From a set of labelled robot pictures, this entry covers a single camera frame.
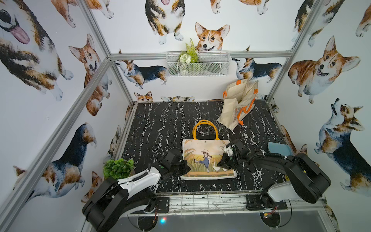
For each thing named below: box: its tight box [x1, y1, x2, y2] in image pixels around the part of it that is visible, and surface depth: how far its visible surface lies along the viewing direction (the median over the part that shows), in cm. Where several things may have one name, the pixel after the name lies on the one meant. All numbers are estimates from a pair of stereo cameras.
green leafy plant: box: [102, 158, 135, 180], surface depth 72 cm
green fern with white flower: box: [178, 37, 200, 74], surface depth 85 cm
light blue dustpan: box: [267, 141, 293, 157], surface depth 99 cm
